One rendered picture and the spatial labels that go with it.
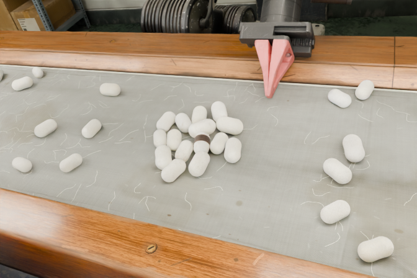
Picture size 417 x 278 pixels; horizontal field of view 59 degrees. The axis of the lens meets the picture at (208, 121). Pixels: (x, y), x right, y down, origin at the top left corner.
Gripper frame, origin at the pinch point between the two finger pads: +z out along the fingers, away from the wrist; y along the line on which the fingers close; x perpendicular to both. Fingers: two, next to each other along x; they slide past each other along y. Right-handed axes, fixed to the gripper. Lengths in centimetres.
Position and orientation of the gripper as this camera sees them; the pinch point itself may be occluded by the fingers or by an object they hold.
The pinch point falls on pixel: (269, 91)
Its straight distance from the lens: 54.2
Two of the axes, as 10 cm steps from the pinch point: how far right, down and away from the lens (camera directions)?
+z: -1.7, 9.7, -1.5
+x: 3.5, 2.0, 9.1
